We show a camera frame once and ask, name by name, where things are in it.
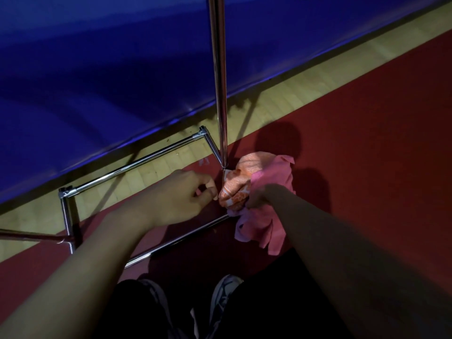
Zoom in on pink towel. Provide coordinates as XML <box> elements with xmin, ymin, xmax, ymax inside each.
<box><xmin>234</xmin><ymin>155</ymin><xmax>296</xmax><ymax>255</ymax></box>

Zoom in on person's grey shoe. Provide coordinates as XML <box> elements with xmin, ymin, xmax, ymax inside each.
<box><xmin>141</xmin><ymin>278</ymin><xmax>172</xmax><ymax>327</ymax></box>
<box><xmin>207</xmin><ymin>274</ymin><xmax>245</xmax><ymax>331</ymax></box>

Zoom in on person's right forearm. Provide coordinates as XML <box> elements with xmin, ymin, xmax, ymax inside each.
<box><xmin>268</xmin><ymin>188</ymin><xmax>452</xmax><ymax>339</ymax></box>

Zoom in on person's left grey shoe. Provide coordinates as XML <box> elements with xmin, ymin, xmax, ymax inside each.
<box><xmin>141</xmin><ymin>278</ymin><xmax>172</xmax><ymax>327</ymax></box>

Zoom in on person's right grey shoe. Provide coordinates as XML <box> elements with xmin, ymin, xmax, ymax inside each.
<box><xmin>207</xmin><ymin>274</ymin><xmax>245</xmax><ymax>331</ymax></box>

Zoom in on person's left hand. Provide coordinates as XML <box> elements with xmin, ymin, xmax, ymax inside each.
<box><xmin>141</xmin><ymin>169</ymin><xmax>219</xmax><ymax>230</ymax></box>

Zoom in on person's right hand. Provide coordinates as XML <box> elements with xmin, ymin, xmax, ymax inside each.
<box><xmin>246</xmin><ymin>183</ymin><xmax>284</xmax><ymax>210</ymax></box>

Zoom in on metal drying rack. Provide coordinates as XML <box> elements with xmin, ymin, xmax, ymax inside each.
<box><xmin>0</xmin><ymin>0</ymin><xmax>232</xmax><ymax>269</ymax></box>

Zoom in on orange patterned towel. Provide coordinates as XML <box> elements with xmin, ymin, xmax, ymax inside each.
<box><xmin>218</xmin><ymin>151</ymin><xmax>277</xmax><ymax>212</ymax></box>

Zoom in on person's black trousers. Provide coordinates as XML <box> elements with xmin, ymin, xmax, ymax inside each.
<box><xmin>93</xmin><ymin>247</ymin><xmax>354</xmax><ymax>339</ymax></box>

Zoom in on person's left forearm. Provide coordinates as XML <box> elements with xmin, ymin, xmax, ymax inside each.
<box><xmin>0</xmin><ymin>194</ymin><xmax>157</xmax><ymax>339</ymax></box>

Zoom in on blue banner with white print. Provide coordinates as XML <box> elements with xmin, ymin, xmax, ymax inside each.
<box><xmin>0</xmin><ymin>0</ymin><xmax>452</xmax><ymax>206</ymax></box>

